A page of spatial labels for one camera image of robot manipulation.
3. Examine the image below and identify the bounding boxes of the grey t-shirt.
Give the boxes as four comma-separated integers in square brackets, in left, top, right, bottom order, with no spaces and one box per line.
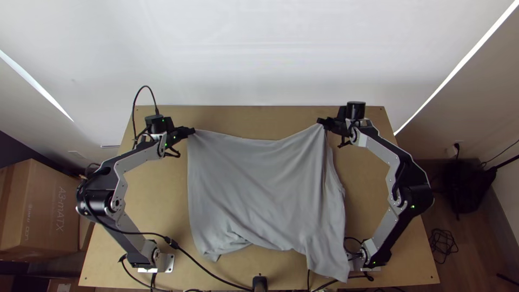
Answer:
[186,123,351,283]

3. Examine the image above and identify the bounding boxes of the black bag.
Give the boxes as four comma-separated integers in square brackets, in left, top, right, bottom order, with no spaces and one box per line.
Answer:
[442,159,498,216]

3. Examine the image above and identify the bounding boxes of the brown cardboard box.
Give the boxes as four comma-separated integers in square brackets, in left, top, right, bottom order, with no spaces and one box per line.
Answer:
[0,158,83,261]

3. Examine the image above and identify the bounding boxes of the black cable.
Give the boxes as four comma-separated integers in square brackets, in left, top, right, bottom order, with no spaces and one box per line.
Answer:
[83,194,254,292]
[131,84,160,150]
[118,254,171,292]
[429,228,460,265]
[308,237,375,292]

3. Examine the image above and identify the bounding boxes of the white wall socket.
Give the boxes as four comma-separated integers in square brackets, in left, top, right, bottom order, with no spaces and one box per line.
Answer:
[445,141,464,158]

